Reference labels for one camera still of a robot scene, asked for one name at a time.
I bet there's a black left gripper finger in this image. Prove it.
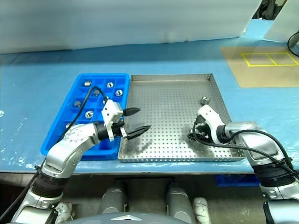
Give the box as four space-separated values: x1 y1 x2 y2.
123 107 141 117
127 125 152 140

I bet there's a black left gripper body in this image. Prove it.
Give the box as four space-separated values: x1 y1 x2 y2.
112 114 129 140

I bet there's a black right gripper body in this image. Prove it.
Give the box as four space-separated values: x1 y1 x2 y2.
195 116 214 143

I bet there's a blue plastic compartment tray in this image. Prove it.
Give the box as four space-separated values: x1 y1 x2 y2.
40 73 131 161

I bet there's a perforated metal tray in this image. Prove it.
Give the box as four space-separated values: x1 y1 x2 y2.
117 73 245 163

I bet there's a blue plastic bin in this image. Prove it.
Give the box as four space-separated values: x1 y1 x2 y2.
214 174 260 187

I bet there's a grey rounded leg cover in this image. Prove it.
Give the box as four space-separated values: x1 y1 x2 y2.
164 182 196 220
100 181 128 222

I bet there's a white rounded foot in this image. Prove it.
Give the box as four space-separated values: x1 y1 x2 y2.
56 202 73 217
192 197 209 217

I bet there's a brown flat mat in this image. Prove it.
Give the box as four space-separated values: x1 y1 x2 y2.
219 45 299 88

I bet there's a grey robot torso shell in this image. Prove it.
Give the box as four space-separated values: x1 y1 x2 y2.
74 211 211 224

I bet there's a large white foam sheet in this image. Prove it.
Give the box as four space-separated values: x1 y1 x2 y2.
0 0 263 55

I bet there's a white upright panel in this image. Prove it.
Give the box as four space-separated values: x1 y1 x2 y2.
263 0 299 44

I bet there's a dark bundled cloth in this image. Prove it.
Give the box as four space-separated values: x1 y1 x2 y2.
252 0 288 21

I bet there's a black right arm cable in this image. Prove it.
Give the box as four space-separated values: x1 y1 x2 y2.
192 127 299 187

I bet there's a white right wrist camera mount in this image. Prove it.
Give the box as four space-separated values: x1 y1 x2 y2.
197 105 225 143

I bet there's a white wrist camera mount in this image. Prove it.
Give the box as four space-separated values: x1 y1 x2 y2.
197 105 225 143
101 99 124 142

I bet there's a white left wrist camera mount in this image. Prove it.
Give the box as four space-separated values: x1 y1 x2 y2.
101 99 124 142

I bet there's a yellow tape frame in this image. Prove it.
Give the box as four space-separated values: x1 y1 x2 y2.
241 52 299 67

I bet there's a black looped cable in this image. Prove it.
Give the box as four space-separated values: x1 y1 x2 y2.
287 31 299 56

